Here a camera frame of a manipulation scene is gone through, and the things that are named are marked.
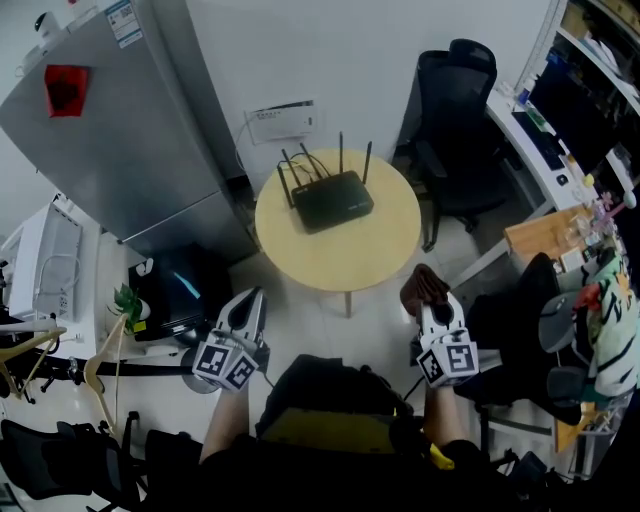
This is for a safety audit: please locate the person's black shirt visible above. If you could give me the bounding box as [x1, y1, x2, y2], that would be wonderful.
[197, 353, 506, 512]

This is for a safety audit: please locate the black power cable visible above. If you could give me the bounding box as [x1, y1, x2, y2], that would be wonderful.
[402, 374, 426, 404]

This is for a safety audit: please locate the black keyboard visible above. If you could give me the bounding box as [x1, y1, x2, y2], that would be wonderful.
[510, 110, 566, 171]

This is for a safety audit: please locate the white microwave oven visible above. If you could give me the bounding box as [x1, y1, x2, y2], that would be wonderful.
[7, 202, 84, 321]

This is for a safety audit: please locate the small white round camera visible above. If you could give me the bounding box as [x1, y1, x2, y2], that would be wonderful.
[33, 10, 61, 39]

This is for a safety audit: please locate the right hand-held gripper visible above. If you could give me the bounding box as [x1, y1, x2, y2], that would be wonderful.
[416, 292, 480, 389]

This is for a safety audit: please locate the wooden board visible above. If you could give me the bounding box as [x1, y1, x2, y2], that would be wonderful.
[502, 203, 596, 266]

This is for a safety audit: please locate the black high-back office chair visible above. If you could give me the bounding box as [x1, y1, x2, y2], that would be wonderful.
[392, 38, 516, 254]

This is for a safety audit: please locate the white computer desk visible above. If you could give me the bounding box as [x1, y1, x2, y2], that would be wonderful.
[485, 89, 601, 211]

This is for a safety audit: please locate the colourful bag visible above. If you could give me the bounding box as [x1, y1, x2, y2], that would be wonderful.
[574, 254, 640, 399]

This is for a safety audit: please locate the brown cloth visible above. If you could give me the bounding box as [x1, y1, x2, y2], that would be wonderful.
[399, 263, 451, 319]

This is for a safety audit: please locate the black monitor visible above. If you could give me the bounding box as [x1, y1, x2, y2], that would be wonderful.
[527, 59, 621, 176]

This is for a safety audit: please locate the silver refrigerator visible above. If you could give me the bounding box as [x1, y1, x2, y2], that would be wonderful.
[0, 0, 259, 266]

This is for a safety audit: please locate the black router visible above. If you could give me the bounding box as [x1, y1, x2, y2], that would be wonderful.
[276, 131, 375, 235]

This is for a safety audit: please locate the refrigerator energy label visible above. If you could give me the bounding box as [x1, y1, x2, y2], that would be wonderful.
[104, 0, 144, 49]

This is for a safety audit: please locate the white desk under microwave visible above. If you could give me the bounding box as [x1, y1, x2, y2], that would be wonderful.
[49, 229, 151, 361]

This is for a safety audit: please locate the teal pen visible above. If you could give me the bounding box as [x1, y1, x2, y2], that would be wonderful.
[172, 271, 202, 300]

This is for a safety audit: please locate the black swivel chair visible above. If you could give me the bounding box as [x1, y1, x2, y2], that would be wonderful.
[464, 252, 591, 426]

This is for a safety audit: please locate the black coat stand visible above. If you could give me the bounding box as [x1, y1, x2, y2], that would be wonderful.
[29, 357, 221, 396]

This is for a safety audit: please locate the person's right forearm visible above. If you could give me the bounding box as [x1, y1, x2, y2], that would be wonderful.
[422, 384, 471, 449]

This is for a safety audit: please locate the white storage shelf unit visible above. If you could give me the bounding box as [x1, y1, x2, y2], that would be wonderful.
[529, 0, 640, 121]

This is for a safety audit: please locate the white wall network box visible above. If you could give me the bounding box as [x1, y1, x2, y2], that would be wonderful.
[243, 99, 320, 146]

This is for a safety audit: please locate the white cable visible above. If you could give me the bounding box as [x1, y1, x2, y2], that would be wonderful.
[234, 119, 251, 171]

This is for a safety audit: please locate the wooden clothes hanger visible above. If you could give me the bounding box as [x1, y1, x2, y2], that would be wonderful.
[0, 324, 69, 401]
[83, 313, 129, 436]

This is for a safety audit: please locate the black mesh office chair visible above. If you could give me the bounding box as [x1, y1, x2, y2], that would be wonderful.
[0, 409, 201, 512]

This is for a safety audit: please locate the yellow clip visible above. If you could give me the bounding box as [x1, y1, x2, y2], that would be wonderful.
[429, 443, 456, 471]

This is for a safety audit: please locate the red paper decoration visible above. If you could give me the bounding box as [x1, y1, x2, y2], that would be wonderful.
[43, 63, 91, 119]

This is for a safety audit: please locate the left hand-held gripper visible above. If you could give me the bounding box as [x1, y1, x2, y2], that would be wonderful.
[192, 286, 267, 391]

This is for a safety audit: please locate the potted green plant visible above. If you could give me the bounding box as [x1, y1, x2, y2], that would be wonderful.
[108, 283, 151, 335]

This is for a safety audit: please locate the person's left forearm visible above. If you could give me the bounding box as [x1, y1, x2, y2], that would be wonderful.
[199, 387, 251, 464]

